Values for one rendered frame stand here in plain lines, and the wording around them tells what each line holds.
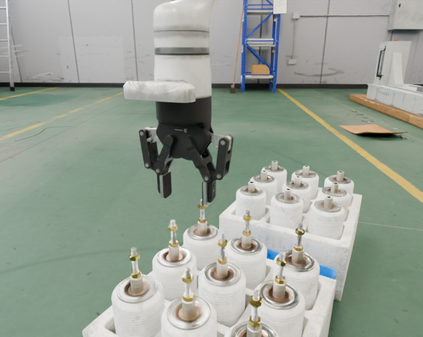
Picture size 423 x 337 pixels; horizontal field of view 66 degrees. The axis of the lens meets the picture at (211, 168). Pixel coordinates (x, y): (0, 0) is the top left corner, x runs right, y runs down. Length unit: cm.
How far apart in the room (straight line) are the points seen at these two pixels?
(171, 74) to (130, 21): 650
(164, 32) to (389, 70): 455
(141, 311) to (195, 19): 48
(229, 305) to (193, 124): 39
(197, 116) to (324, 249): 66
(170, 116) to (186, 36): 10
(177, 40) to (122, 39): 654
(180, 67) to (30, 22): 729
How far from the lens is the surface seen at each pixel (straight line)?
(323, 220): 97
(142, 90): 39
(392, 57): 487
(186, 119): 41
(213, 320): 60
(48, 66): 755
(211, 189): 46
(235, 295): 67
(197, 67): 41
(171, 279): 71
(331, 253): 98
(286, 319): 63
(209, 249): 79
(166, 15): 42
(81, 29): 722
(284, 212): 99
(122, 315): 65
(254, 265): 75
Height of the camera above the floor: 67
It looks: 20 degrees down
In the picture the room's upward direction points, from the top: straight up
